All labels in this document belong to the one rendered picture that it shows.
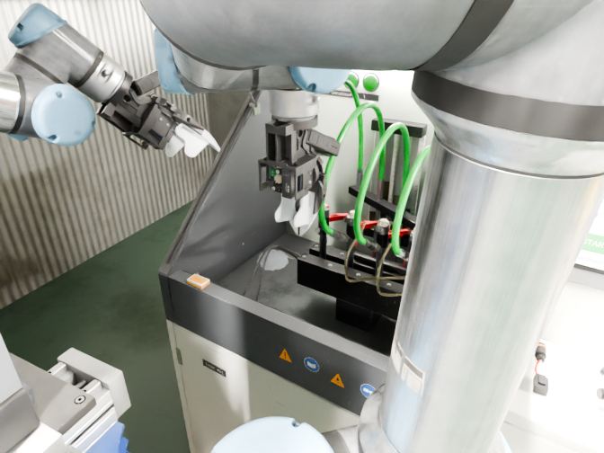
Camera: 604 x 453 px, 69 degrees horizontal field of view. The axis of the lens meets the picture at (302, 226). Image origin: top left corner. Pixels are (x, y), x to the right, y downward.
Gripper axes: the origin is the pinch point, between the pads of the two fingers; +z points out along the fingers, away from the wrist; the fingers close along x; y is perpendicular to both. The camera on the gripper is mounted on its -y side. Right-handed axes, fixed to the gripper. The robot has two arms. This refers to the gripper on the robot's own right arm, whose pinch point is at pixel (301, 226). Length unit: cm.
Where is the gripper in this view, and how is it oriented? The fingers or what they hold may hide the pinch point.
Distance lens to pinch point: 77.9
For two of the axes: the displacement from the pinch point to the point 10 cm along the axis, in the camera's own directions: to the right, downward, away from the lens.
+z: 0.0, 8.8, 4.7
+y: -5.4, 3.9, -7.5
